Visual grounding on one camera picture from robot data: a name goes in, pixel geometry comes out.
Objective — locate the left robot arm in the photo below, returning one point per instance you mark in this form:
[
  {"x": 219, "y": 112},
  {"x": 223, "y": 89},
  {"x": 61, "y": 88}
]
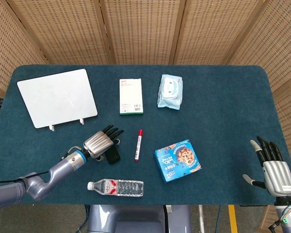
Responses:
[{"x": 38, "y": 177}]

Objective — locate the blue table cloth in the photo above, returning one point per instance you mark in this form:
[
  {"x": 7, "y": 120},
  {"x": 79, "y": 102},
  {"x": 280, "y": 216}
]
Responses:
[{"x": 160, "y": 121}]

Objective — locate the red white marker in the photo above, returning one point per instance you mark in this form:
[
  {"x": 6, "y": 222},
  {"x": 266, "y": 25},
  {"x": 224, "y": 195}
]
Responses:
[{"x": 138, "y": 145}]

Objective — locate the black eraser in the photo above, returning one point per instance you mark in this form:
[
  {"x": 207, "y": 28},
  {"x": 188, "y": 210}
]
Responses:
[{"x": 112, "y": 156}]

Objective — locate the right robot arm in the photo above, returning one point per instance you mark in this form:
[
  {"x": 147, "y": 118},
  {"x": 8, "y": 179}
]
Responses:
[{"x": 287, "y": 216}]

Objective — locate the clear plastic water bottle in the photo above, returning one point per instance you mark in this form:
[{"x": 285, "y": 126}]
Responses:
[{"x": 116, "y": 187}]

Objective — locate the blue cookie box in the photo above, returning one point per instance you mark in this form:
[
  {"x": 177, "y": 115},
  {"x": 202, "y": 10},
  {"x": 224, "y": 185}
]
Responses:
[{"x": 177, "y": 160}]

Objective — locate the woven bamboo folding screen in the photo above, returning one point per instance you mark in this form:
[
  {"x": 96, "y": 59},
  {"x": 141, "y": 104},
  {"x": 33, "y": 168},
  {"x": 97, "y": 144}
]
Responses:
[{"x": 145, "y": 31}]

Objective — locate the white board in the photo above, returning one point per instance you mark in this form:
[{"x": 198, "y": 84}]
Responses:
[{"x": 57, "y": 97}]

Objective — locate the white rectangular carton box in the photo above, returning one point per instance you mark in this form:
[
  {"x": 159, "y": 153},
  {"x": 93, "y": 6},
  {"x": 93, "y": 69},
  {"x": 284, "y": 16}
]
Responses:
[{"x": 131, "y": 95}]

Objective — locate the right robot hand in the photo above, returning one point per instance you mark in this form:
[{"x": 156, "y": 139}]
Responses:
[{"x": 275, "y": 174}]

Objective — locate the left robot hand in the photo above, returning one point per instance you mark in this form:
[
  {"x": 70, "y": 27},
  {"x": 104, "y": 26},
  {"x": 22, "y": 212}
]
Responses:
[{"x": 99, "y": 144}]

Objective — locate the grey robot torso base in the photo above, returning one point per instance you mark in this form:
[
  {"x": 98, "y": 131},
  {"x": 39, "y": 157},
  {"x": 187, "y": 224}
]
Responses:
[{"x": 138, "y": 219}]

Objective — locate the light blue wet wipes pack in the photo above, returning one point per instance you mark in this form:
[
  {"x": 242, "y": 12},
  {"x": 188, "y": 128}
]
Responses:
[{"x": 170, "y": 91}]

